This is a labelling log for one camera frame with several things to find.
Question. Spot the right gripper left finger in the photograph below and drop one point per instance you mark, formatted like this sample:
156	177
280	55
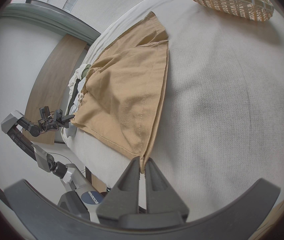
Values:
127	194

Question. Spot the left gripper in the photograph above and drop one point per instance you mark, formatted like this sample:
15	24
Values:
60	122

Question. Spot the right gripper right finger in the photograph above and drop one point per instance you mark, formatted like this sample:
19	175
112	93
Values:
161	194

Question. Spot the tan shorts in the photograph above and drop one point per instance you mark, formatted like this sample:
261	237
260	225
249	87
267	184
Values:
127	84

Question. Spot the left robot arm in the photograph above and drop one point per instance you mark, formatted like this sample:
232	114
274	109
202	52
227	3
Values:
13	121

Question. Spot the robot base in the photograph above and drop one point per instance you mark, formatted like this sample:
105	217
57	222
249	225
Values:
82	201

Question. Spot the pale blue garment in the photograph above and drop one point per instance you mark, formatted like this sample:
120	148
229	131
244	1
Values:
69	131

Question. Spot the black garment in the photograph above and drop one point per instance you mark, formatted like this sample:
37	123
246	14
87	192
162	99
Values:
75	91

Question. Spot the white garment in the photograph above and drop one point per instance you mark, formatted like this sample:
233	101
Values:
75	76

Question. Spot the green garment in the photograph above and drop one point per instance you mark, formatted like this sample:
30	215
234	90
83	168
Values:
85	71

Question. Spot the bed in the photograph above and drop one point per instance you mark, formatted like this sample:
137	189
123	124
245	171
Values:
231	96

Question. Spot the grey-green curtain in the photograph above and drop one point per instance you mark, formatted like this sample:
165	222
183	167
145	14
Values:
57	21

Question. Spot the window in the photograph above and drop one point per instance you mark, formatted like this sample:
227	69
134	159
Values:
107	4

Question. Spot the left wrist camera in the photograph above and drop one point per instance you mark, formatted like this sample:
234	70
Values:
59	112

